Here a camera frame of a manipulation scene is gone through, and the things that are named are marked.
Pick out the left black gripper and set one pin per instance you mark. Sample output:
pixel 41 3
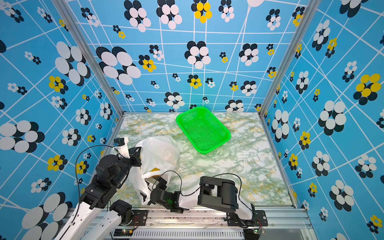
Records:
pixel 135 156

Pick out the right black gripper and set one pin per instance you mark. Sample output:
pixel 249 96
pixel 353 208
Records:
pixel 162 182

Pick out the white plastic bag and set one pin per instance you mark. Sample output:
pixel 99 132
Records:
pixel 157 152

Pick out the orange yellow papaya fruit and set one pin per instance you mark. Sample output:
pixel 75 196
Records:
pixel 153 173

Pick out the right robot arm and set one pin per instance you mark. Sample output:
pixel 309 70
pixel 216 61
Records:
pixel 213 193

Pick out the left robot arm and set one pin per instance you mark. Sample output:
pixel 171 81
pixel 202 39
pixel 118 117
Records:
pixel 91 203

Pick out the green plastic basket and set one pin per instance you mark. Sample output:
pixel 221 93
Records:
pixel 203 129

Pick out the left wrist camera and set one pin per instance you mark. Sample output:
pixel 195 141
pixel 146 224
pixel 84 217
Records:
pixel 121 146

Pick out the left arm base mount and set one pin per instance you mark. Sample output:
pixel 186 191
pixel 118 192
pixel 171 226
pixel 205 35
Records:
pixel 129 216

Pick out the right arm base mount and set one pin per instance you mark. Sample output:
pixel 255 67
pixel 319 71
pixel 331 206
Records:
pixel 256 218

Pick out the aluminium front rail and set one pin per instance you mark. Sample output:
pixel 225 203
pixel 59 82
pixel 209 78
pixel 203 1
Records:
pixel 283 223

